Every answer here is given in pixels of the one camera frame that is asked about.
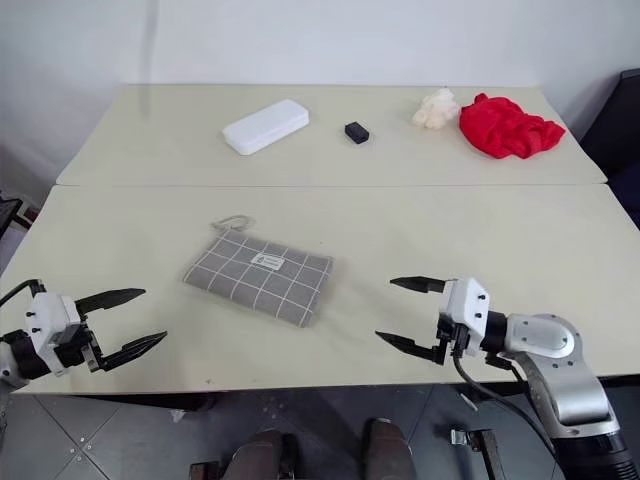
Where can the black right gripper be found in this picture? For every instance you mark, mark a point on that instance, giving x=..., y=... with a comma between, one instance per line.
x=452, y=336

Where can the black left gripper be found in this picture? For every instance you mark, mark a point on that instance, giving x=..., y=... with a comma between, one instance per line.
x=75, y=347

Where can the grey checked fabric pouch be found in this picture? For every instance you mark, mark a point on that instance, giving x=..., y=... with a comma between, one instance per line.
x=260, y=280

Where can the white plastic case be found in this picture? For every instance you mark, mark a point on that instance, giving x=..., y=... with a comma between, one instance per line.
x=265, y=126

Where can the dark brown rounded shape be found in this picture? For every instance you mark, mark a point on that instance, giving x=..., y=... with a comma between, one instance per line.
x=387, y=450
x=260, y=455

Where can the black framed object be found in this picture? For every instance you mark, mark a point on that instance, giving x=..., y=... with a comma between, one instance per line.
x=7, y=215

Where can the small black box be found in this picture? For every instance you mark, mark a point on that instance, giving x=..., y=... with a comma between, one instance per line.
x=356, y=133

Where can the red cloth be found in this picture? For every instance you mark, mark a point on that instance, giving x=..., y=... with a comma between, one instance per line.
x=500, y=127

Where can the cream plush toy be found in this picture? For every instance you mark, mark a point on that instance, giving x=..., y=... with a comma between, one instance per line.
x=435, y=110

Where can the dark chair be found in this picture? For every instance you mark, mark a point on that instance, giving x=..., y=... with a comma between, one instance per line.
x=620, y=125

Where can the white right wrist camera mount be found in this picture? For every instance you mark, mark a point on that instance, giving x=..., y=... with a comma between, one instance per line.
x=467, y=300

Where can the black metal frame piece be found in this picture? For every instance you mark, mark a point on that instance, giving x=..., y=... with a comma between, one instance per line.
x=487, y=450

